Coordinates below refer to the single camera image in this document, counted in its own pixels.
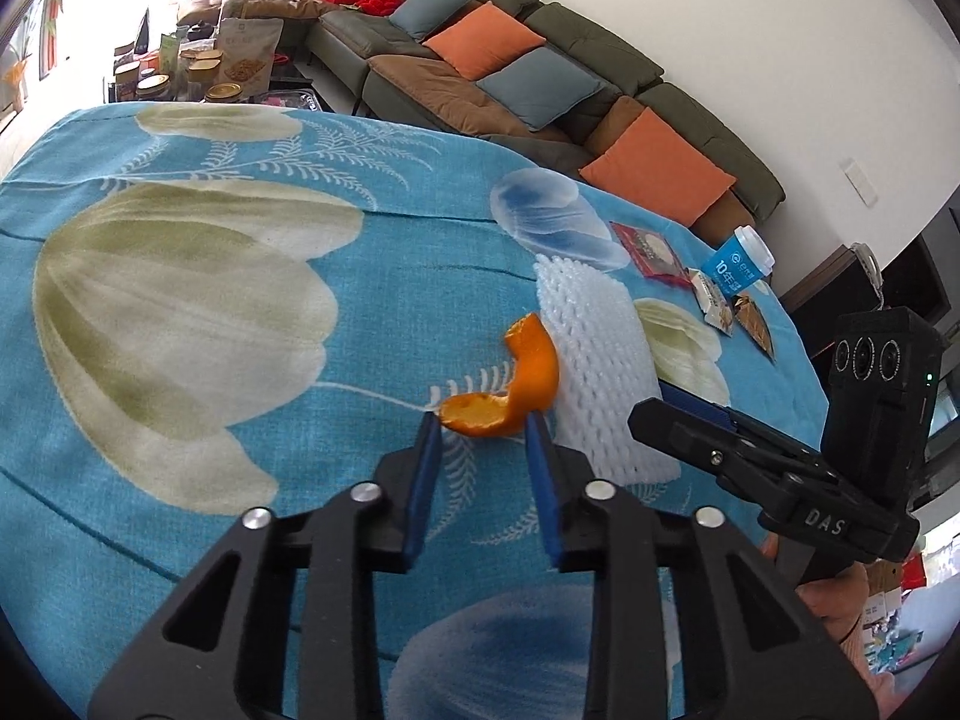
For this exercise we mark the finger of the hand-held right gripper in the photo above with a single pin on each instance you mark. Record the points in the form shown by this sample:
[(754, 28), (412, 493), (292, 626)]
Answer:
[(697, 442), (690, 399)]

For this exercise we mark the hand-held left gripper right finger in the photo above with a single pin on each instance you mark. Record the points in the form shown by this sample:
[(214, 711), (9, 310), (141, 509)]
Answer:
[(541, 495)]

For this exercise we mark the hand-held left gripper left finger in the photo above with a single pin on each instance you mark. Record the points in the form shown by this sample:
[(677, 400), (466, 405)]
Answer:
[(420, 495)]

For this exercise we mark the white foam fruit net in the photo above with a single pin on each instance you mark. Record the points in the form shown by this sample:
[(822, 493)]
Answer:
[(600, 360)]

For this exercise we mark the orange peel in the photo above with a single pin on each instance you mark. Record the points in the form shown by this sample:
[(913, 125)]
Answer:
[(536, 382)]

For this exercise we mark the person's right hand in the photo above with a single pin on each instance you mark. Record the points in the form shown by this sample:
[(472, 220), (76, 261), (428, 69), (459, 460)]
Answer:
[(840, 600)]

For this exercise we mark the brown pointed wrapper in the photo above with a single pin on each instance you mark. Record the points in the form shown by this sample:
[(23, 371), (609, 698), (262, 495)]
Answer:
[(754, 322)]

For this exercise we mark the small white wrapper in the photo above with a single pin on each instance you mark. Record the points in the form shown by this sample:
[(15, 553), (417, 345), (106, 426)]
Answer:
[(712, 300)]

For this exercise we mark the blue white paper cup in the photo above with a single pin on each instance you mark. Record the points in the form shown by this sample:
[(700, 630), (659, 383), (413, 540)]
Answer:
[(739, 262)]

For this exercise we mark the red snack wrapper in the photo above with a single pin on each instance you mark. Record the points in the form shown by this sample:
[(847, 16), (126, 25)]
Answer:
[(649, 251)]

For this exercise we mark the orange cushion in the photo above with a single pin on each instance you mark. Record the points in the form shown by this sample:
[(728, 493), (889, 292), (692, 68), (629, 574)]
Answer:
[(656, 165), (484, 41)]

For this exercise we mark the blue floral blanket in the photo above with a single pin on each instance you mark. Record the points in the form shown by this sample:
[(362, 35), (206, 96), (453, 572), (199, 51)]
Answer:
[(420, 225)]

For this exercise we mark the large blue cushion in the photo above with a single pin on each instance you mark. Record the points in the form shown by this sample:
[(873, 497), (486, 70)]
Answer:
[(540, 88)]

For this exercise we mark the green brown sectional sofa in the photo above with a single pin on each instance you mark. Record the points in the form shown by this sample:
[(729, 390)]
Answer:
[(592, 30)]

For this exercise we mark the small blue cushion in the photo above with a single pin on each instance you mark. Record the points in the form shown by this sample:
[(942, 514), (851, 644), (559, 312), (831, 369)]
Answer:
[(431, 7)]

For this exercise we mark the kraft paper snack bag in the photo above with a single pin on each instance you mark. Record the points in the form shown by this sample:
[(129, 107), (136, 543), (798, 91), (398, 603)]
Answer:
[(251, 52)]

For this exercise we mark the group of food jars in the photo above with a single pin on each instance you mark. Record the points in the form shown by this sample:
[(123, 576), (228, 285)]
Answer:
[(202, 71)]

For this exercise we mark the red cloth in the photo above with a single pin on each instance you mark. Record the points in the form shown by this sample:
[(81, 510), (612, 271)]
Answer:
[(375, 1)]

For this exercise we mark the green snack bag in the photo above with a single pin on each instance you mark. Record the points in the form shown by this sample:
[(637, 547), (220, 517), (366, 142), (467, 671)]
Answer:
[(169, 52)]

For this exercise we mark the white wall switch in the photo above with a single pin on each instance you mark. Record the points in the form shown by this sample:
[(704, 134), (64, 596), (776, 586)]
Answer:
[(859, 182)]

